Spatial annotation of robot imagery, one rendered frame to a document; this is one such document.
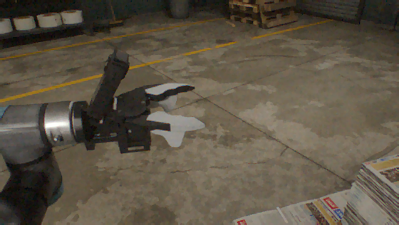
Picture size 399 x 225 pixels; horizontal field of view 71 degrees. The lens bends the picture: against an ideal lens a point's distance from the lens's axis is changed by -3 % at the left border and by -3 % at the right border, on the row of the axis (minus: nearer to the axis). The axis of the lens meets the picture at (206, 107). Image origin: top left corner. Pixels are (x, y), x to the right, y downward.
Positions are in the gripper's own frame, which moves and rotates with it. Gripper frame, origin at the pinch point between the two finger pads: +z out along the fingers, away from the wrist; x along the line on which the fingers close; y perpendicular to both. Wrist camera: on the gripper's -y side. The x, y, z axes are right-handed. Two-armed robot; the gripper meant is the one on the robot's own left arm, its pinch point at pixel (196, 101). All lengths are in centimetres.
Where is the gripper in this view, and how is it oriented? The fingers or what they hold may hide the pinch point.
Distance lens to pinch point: 50.3
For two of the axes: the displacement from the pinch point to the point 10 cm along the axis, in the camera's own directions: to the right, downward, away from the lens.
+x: 1.9, 5.9, -7.9
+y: -0.3, 8.0, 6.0
